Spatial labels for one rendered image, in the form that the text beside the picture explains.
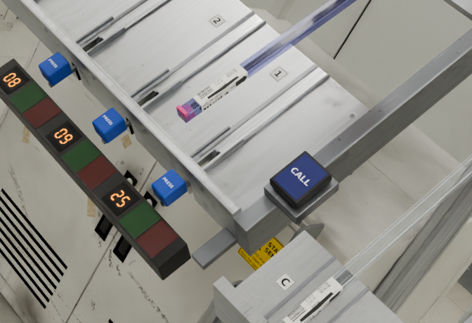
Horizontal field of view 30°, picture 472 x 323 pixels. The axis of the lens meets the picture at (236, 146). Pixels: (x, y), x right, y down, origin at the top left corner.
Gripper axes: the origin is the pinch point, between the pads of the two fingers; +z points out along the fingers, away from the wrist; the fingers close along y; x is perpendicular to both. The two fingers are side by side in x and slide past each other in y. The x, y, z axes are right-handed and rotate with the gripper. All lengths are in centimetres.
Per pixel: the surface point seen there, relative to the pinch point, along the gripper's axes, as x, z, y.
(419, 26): -105, 156, 72
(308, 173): 18.0, 6.1, -10.5
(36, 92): 31.8, 11.5, 21.9
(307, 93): 9.2, 10.4, -0.8
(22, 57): 4, 131, 132
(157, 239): 32.8, 11.7, -3.2
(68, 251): 36, 65, 32
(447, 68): -3.8, 9.4, -9.6
